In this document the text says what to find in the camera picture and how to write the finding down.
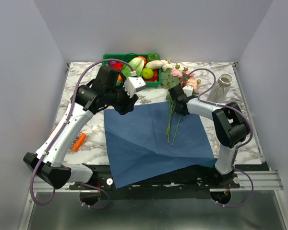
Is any red toy pepper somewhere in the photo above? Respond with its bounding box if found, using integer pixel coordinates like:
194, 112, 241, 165
112, 62, 124, 71

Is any orange toy carrot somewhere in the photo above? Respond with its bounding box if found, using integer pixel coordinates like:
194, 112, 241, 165
138, 56, 147, 65

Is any green toy bell pepper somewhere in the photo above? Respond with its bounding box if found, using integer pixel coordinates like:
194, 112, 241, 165
146, 52, 160, 62

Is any green toy cabbage leaf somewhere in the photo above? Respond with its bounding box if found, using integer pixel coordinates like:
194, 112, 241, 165
121, 57, 145, 78

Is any beige printed ribbon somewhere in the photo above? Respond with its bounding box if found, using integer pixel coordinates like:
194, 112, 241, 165
213, 127, 220, 156

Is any white ribbed vase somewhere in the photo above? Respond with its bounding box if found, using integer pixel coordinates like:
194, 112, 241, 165
207, 73, 233, 103

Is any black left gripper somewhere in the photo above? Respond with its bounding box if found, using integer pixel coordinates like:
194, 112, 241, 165
105, 81, 139, 115

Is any purple toy onion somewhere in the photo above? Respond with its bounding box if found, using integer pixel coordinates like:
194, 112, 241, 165
108, 60, 117, 66

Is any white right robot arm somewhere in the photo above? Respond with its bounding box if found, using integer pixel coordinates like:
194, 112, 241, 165
168, 85, 251, 188

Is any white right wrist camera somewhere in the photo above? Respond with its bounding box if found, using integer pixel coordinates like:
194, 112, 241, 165
182, 84, 194, 97

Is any red toy chili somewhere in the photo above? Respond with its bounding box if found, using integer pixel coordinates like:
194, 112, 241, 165
147, 69, 159, 81

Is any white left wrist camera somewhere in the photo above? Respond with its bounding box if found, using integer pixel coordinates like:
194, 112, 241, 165
123, 77, 146, 98

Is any peach artificial rose stem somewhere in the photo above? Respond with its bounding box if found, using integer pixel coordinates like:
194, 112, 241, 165
172, 79, 198, 145

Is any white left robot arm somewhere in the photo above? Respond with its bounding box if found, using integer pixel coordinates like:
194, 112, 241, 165
23, 65, 146, 189

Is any green toy lime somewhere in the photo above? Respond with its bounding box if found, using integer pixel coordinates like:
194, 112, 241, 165
142, 68, 154, 80

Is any pink artificial flower bouquet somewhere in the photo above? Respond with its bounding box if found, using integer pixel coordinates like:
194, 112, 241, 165
161, 64, 195, 143

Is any blue wrapping paper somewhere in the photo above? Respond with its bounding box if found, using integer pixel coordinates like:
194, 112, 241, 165
104, 102, 216, 188

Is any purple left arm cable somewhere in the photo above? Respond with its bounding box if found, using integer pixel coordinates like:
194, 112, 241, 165
29, 59, 137, 209

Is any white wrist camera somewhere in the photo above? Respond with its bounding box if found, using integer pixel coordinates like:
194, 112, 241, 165
182, 84, 194, 97
123, 77, 146, 98

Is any orange snack box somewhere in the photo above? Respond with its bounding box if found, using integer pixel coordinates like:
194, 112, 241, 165
69, 132, 87, 152

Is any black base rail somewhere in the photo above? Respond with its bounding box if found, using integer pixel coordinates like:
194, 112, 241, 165
66, 165, 242, 203

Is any aluminium frame rail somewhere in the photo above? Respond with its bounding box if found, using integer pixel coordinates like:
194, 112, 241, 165
33, 171, 284, 193

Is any green plastic basket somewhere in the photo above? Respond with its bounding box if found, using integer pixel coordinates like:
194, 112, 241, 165
103, 53, 162, 88

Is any beige toy potato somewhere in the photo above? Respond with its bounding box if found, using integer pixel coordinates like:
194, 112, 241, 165
145, 60, 164, 70

